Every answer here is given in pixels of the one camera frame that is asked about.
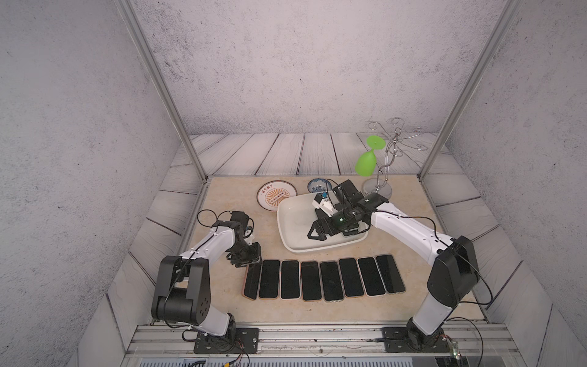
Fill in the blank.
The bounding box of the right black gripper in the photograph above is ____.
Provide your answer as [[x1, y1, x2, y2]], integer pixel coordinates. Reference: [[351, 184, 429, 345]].
[[305, 206, 355, 240]]

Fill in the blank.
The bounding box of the phone dark case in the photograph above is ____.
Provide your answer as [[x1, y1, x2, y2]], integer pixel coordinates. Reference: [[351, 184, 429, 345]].
[[358, 258, 386, 297], [342, 229, 364, 237], [281, 260, 301, 299]]

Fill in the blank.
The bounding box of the phone with pink case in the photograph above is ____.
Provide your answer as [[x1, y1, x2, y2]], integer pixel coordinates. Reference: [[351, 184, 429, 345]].
[[339, 258, 365, 298]]

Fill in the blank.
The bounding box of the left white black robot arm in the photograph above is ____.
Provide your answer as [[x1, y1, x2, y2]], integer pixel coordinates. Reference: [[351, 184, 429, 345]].
[[151, 221, 261, 338]]

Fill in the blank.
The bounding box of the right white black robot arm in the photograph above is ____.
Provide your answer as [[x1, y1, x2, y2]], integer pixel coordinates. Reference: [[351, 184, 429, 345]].
[[307, 193, 481, 336]]

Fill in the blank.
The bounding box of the white storage tray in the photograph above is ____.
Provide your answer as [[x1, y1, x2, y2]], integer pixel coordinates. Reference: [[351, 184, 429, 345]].
[[277, 194, 368, 253]]

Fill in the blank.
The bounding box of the small blue white dish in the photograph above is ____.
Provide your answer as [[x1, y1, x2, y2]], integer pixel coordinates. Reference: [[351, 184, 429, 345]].
[[307, 177, 332, 193]]

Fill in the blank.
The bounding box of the green plastic wine glass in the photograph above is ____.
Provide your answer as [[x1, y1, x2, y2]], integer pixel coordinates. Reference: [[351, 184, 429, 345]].
[[355, 135, 386, 177]]

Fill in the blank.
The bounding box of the round plate with red rim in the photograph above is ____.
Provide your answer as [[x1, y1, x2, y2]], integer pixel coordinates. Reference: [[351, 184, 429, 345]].
[[256, 180, 297, 211]]

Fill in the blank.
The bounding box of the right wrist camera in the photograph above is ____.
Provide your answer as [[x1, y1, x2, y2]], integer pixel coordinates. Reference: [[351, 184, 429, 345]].
[[312, 180, 364, 219]]

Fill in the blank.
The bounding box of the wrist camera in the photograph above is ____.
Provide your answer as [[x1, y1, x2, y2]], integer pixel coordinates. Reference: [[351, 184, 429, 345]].
[[312, 180, 364, 219], [230, 210, 255, 239]]

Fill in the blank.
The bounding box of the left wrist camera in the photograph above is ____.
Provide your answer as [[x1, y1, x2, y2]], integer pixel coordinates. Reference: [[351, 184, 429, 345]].
[[230, 210, 255, 239]]

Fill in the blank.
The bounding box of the silver wire glass rack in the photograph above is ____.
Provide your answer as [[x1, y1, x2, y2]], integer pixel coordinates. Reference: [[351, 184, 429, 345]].
[[362, 117, 421, 199]]

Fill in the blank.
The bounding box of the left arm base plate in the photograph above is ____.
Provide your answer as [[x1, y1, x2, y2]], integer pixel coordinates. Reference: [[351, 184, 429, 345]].
[[194, 327, 259, 355]]

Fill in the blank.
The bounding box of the aluminium front rail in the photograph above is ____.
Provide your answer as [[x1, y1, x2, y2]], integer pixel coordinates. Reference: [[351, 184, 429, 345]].
[[123, 318, 525, 366]]

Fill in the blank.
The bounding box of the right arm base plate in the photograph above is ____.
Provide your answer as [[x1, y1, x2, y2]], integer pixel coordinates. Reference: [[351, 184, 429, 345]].
[[382, 327, 451, 353]]

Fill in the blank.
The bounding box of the right aluminium frame post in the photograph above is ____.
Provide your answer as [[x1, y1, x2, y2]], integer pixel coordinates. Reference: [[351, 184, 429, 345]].
[[417, 0, 522, 183]]

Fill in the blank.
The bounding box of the aluminium frame post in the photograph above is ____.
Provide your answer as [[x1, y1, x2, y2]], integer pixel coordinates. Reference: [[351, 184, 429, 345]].
[[417, 0, 522, 183], [115, 0, 208, 181]]

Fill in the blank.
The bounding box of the left aluminium frame post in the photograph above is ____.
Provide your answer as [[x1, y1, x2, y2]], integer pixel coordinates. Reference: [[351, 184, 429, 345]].
[[115, 0, 208, 181]]

